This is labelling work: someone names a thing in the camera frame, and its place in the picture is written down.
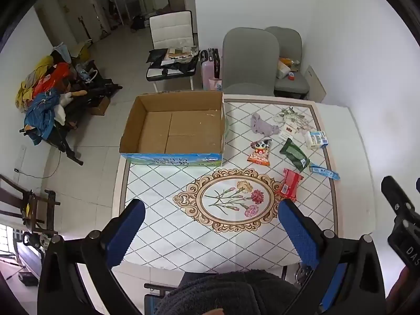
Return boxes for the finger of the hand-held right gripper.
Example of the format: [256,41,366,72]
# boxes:
[381,176,420,227]

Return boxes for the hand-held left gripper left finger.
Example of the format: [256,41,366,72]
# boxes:
[37,199,146,315]

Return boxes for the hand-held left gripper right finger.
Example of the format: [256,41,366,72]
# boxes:
[277,199,387,315]

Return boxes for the red packet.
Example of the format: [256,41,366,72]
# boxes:
[275,168,304,202]

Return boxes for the long blue packet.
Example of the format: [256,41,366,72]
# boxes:
[309,164,340,180]

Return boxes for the green packet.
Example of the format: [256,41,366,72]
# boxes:
[280,138,311,172]

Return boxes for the orange cartoon snack packet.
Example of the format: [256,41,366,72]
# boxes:
[247,139,272,167]

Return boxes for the white blue carton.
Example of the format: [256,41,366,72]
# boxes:
[304,130,329,150]

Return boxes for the purple cloth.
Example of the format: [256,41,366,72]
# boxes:
[251,112,281,137]

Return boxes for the floral printed tablecloth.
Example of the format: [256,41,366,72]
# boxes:
[112,93,340,274]

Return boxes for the dark wooden chair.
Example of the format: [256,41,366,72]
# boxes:
[0,174,61,237]

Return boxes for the black rack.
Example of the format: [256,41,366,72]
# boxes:
[20,59,123,166]

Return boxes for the small cardboard box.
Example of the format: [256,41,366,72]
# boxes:
[91,96,110,116]

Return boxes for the beige board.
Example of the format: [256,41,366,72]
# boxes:
[307,65,327,103]

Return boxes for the white cloth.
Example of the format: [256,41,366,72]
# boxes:
[54,92,73,125]

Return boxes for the blue garment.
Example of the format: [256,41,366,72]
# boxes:
[24,92,61,145]

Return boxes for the orange garment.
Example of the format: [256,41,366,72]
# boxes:
[33,63,71,96]

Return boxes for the black bag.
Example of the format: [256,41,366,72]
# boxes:
[146,49,201,81]

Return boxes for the yellow garment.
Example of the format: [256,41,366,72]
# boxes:
[16,56,53,109]

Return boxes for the grey upholstered chair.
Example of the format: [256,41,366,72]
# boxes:
[220,28,280,96]
[265,26,310,99]

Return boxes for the pink suitcase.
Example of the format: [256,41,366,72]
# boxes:
[201,49,224,91]

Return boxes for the yellow bag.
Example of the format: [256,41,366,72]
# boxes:
[79,39,94,61]

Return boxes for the stack of papers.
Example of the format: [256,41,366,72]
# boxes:
[166,46,199,63]

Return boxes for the white padded chair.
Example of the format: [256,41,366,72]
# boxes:
[146,10,201,92]

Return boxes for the black cable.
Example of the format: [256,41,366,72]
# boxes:
[15,151,60,179]

